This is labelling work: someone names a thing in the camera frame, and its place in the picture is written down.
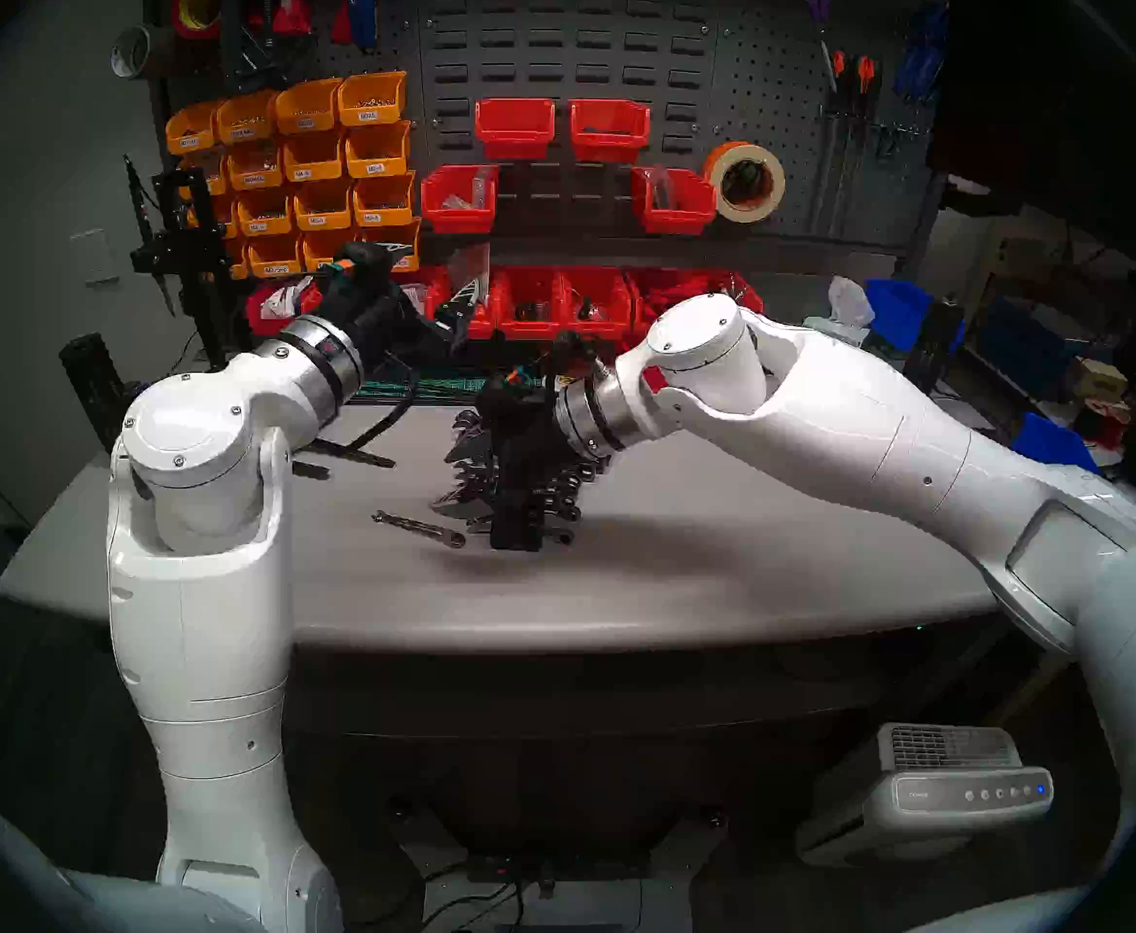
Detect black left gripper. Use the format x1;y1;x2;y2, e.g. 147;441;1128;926
323;240;488;364

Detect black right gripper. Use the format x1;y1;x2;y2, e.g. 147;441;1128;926
432;408;580;520

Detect small chrome ratcheting wrench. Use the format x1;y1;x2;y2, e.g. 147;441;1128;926
370;509;468;550

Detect clear bag with manual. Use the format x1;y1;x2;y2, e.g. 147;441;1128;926
446;243;493;291

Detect yellow bin labelled M4-0.7 HEX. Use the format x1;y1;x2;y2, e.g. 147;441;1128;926
362;217;424;274

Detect red bin with manual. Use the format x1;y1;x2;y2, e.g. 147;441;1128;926
429;267;503;340

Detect yellow bin labelled M3-6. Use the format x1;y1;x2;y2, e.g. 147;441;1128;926
352;170;417;227

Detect green cutting mat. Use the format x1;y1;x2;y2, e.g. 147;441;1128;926
359;373;493;402

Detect red bin with black parts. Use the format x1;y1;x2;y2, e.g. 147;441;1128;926
495;266;567;341

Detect yellow bin labelled M2.5-5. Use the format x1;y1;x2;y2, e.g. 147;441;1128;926
300;226;353;273

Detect yellow bin labelled M3-8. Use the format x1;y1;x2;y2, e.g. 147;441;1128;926
292;177;356;231

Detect yellow bin labelled M3-4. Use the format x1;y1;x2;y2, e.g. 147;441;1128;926
344;121;413;178

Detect white plastic bags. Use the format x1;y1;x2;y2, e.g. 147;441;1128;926
260;278;314;320

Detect yellow bin labelled M2.5-6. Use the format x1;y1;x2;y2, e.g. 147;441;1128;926
244;232;305;280

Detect yellow bin labelled M4-6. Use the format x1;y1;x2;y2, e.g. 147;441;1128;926
281;127;348;184

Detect yellow bin labelled M3-12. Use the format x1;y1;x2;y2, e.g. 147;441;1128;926
234;187;297;237

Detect red bin with white bags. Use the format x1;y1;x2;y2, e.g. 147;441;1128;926
245;278;324;338

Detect yellow bin labelled M4X4X6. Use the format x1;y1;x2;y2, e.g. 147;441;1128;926
226;136;287;191

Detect black extrusion stand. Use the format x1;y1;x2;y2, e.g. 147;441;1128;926
130;166;248;373

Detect red bin with red drivers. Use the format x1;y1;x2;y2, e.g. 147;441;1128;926
624;267;715;320

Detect yellow bin labelled M3X5X4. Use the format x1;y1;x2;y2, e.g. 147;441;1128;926
165;100;224;156

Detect black hanging clamp tool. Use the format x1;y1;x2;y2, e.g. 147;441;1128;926
221;0;287;91

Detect cream masking tape roll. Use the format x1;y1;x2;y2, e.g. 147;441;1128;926
702;142;787;225

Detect red bin with adhesive tube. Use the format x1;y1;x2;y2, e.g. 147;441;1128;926
712;269;766;312

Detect red yellow tape roll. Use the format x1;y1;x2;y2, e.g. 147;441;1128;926
171;0;236;41

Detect grey tape roll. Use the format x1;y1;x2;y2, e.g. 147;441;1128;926
109;22;156;80

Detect black power strip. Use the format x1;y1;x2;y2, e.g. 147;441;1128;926
466;848;651;888

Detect white crumpled tissue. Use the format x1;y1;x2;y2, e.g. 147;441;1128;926
806;275;878;347

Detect orange black screwdriver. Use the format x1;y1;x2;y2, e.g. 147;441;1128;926
850;54;883;234
823;52;851;234

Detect blue plastic bin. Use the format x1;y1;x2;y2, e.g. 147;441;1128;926
1010;411;1103;475
864;278;965;354

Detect dark blue crate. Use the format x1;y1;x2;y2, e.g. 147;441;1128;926
976;294;1065;397

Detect white air purifier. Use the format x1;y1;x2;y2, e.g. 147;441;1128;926
796;722;1055;869

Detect small cardboard box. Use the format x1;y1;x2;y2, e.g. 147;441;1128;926
1068;358;1129;403

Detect black monitor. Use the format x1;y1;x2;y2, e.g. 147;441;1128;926
923;0;1136;286

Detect red wall bin with bags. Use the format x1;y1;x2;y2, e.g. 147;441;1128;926
631;166;718;236
420;164;502;235

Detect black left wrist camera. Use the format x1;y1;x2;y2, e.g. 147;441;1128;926
320;241;399;296

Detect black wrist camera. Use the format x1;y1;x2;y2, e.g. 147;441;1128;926
320;241;399;296
478;363;554;422

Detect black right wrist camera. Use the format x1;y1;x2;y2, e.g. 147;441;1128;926
478;363;554;422

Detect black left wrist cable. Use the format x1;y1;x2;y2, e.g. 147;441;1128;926
346;358;420;453

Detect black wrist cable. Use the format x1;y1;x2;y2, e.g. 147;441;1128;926
543;330;610;383
346;358;420;453

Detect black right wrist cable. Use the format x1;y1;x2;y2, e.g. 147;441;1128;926
543;330;610;383

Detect blue red handled cutter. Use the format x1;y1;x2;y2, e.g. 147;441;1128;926
331;0;386;52

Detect grey tool wall panel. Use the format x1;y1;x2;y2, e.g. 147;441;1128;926
145;0;948;261

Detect white wall switch plate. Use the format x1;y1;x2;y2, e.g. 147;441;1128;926
70;227;120;287

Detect grey robot pedestal base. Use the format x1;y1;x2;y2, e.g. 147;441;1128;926
383;795;729;933

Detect blue handled pliers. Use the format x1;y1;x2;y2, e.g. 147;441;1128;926
892;3;951;108

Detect red wire spool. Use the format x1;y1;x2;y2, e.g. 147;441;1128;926
1075;398;1135;448

